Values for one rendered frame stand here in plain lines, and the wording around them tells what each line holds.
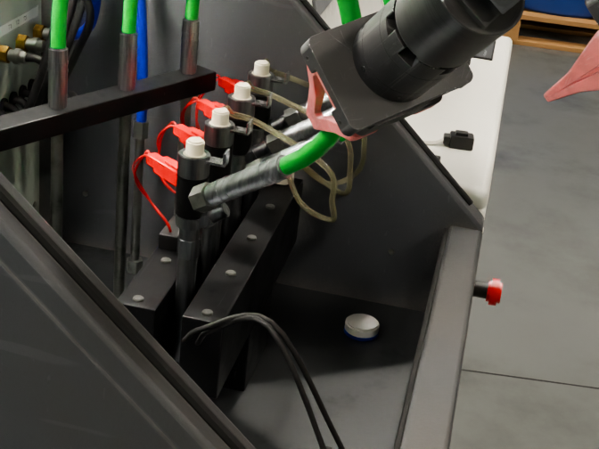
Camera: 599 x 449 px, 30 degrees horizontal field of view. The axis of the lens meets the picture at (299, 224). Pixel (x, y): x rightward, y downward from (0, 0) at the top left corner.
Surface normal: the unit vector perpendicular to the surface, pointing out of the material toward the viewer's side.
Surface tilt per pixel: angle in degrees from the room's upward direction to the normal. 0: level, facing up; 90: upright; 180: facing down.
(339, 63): 49
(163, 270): 0
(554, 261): 0
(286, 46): 90
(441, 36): 121
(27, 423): 90
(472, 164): 0
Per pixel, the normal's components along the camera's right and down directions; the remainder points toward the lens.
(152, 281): 0.11, -0.89
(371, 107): 0.39, -0.26
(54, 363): -0.21, 0.40
